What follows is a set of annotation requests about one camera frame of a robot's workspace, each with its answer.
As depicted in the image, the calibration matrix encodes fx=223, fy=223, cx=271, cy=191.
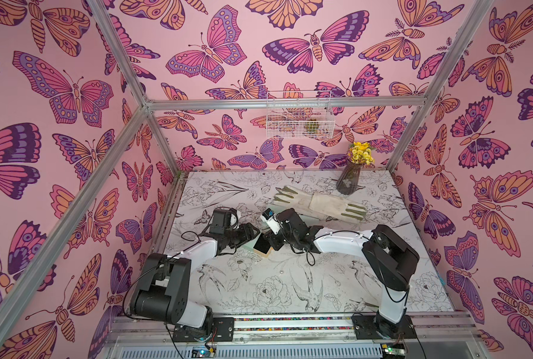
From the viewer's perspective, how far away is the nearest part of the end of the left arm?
73cm

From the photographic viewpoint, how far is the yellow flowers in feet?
3.08

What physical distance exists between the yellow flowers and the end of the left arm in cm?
52
